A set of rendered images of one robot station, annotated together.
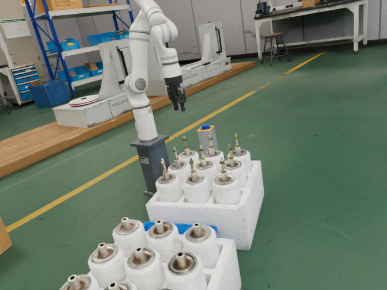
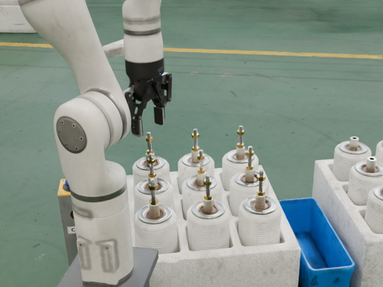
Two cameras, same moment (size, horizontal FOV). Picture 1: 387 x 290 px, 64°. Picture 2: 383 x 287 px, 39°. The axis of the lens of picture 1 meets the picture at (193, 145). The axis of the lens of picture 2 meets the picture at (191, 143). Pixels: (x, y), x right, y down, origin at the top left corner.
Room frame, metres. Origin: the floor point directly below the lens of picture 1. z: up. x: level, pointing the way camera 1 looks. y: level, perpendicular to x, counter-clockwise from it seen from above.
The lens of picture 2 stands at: (1.73, 0.95, 0.92)
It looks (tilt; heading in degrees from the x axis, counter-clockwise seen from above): 27 degrees down; 241
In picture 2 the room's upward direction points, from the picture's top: 2 degrees counter-clockwise
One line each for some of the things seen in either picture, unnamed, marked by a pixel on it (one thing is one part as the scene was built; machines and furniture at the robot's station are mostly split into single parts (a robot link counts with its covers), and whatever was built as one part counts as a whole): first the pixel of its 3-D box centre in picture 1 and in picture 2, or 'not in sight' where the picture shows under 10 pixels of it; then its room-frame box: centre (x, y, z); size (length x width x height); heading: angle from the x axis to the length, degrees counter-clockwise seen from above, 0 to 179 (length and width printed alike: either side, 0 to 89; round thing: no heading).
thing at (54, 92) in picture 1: (49, 93); not in sight; (5.30, 2.19, 0.19); 0.50 x 0.41 x 0.37; 53
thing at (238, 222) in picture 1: (210, 199); (202, 237); (1.16, -0.03, 0.09); 0.39 x 0.39 x 0.18; 66
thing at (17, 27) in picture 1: (16, 28); not in sight; (6.74, 3.00, 1.38); 0.49 x 0.02 x 0.35; 139
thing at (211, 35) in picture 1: (183, 55); not in sight; (4.46, -0.10, 0.45); 1.51 x 0.57 x 0.74; 139
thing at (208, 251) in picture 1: (203, 259); (349, 177); (0.72, 0.03, 0.16); 0.10 x 0.10 x 0.18
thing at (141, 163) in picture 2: (238, 152); (150, 163); (1.22, -0.18, 0.25); 0.08 x 0.08 x 0.01
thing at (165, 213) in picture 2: (187, 153); (154, 214); (1.32, 0.03, 0.25); 0.08 x 0.08 x 0.01
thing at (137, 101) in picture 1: (137, 91); (93, 147); (1.50, 0.21, 0.54); 0.09 x 0.09 x 0.17; 29
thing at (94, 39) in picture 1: (102, 38); not in sight; (6.71, 1.42, 0.90); 0.50 x 0.38 x 0.21; 47
